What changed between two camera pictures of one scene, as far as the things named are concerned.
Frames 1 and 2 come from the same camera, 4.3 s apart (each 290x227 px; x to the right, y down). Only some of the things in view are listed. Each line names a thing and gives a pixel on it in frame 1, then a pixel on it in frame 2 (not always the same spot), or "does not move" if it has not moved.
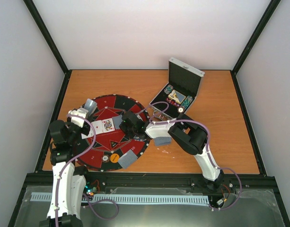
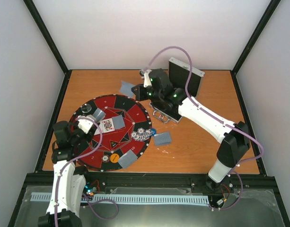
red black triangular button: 113,144 does not move
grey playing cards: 162,140 does not move
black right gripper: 130,136 -> 138,95
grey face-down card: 117,120 does not move
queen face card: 107,125 does not move
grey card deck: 90,105 -> 99,114
